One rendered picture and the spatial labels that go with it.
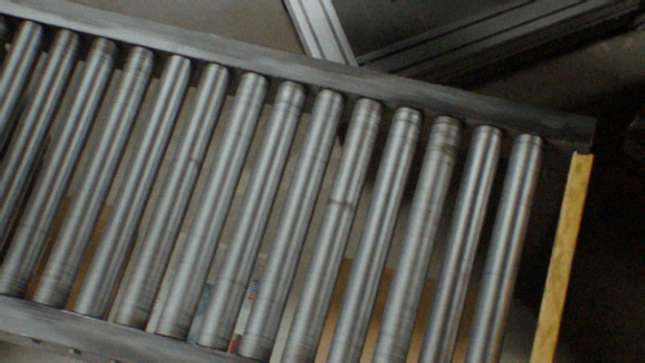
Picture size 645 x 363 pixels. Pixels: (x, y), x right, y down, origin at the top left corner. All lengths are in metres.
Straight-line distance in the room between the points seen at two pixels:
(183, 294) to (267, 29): 1.21
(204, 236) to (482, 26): 1.02
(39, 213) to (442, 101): 0.65
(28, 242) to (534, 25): 1.26
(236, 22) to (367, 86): 1.06
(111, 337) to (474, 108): 0.66
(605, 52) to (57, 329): 1.57
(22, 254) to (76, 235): 0.08
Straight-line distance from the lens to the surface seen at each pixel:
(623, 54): 2.63
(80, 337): 1.56
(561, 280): 1.52
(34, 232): 1.63
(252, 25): 2.64
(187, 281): 1.54
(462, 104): 1.62
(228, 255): 1.55
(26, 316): 1.59
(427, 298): 2.34
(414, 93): 1.63
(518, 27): 2.38
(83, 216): 1.62
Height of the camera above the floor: 2.26
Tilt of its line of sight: 69 degrees down
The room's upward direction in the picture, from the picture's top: 8 degrees counter-clockwise
